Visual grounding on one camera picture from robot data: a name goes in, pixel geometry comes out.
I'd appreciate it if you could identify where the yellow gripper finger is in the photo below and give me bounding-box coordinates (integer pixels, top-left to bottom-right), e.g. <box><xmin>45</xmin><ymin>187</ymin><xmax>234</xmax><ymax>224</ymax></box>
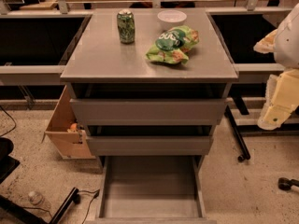
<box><xmin>257</xmin><ymin>69</ymin><xmax>299</xmax><ymax>131</ymax></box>
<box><xmin>253</xmin><ymin>30</ymin><xmax>277</xmax><ymax>54</ymax></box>

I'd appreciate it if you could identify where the green soda can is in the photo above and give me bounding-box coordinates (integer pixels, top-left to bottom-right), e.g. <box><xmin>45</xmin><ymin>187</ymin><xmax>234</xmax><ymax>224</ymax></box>
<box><xmin>117</xmin><ymin>9</ymin><xmax>135</xmax><ymax>44</ymax></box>

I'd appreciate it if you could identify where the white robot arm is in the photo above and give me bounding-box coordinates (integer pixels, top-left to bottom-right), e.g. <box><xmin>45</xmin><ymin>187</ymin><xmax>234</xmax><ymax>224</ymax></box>
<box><xmin>253</xmin><ymin>4</ymin><xmax>299</xmax><ymax>130</ymax></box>

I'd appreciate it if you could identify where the grey drawer cabinet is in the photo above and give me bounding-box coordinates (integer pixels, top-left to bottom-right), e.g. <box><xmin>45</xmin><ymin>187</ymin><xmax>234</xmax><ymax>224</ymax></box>
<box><xmin>60</xmin><ymin>7</ymin><xmax>239</xmax><ymax>173</ymax></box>

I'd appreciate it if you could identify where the grey bottom drawer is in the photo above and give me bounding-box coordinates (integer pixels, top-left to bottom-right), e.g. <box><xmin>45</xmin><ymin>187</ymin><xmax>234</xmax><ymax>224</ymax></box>
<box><xmin>86</xmin><ymin>156</ymin><xmax>217</xmax><ymax>224</ymax></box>

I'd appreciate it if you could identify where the grey drawer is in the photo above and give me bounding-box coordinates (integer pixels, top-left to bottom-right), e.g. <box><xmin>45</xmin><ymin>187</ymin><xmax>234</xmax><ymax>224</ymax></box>
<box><xmin>70</xmin><ymin>99</ymin><xmax>226</xmax><ymax>126</ymax></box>
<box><xmin>86</xmin><ymin>156</ymin><xmax>217</xmax><ymax>224</ymax></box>
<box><xmin>87</xmin><ymin>136</ymin><xmax>213</xmax><ymax>156</ymax></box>

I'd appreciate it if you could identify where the grey middle drawer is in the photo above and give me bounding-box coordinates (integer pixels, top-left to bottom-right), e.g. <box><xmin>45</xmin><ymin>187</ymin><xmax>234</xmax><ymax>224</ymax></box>
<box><xmin>87</xmin><ymin>136</ymin><xmax>213</xmax><ymax>156</ymax></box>

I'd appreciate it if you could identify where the grey top drawer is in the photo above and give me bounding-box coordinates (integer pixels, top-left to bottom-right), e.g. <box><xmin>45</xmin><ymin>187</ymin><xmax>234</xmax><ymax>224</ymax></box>
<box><xmin>70</xmin><ymin>99</ymin><xmax>226</xmax><ymax>126</ymax></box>

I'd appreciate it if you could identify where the black table leg with caster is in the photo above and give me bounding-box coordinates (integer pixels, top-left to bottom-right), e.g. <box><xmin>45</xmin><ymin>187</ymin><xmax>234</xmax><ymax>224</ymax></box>
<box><xmin>225</xmin><ymin>106</ymin><xmax>250</xmax><ymax>162</ymax></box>

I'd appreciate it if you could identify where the black caster wheel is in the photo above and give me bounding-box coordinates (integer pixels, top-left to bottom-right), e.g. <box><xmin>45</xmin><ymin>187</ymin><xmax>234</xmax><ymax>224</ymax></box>
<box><xmin>278</xmin><ymin>177</ymin><xmax>299</xmax><ymax>190</ymax></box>

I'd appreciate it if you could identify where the green chip bag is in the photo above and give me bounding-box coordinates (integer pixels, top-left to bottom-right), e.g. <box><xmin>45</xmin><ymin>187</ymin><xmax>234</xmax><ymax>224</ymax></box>
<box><xmin>146</xmin><ymin>25</ymin><xmax>199</xmax><ymax>64</ymax></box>

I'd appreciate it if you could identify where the white bowl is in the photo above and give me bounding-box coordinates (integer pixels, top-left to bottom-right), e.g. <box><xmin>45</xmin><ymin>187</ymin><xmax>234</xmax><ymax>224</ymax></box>
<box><xmin>157</xmin><ymin>10</ymin><xmax>187</xmax><ymax>30</ymax></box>

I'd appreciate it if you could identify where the orange fruit in box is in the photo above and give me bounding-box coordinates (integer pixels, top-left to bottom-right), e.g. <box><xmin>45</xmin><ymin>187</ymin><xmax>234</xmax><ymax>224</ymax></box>
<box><xmin>69</xmin><ymin>123</ymin><xmax>78</xmax><ymax>132</ymax></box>

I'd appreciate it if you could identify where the cardboard box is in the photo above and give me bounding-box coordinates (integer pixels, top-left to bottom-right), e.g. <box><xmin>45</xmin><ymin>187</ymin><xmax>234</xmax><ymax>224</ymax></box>
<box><xmin>45</xmin><ymin>88</ymin><xmax>93</xmax><ymax>159</ymax></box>

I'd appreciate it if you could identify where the black stand leg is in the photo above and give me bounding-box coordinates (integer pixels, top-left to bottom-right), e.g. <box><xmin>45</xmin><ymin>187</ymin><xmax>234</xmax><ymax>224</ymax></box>
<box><xmin>0</xmin><ymin>188</ymin><xmax>80</xmax><ymax>224</ymax></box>

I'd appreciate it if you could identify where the clear plastic bottle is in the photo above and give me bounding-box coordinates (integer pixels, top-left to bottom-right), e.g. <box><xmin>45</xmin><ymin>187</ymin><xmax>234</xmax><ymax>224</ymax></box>
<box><xmin>28</xmin><ymin>191</ymin><xmax>50</xmax><ymax>210</ymax></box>

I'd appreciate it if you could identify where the black floor cable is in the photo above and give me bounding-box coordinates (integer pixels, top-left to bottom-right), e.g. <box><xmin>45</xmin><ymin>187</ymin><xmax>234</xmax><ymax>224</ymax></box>
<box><xmin>78</xmin><ymin>189</ymin><xmax>101</xmax><ymax>224</ymax></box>

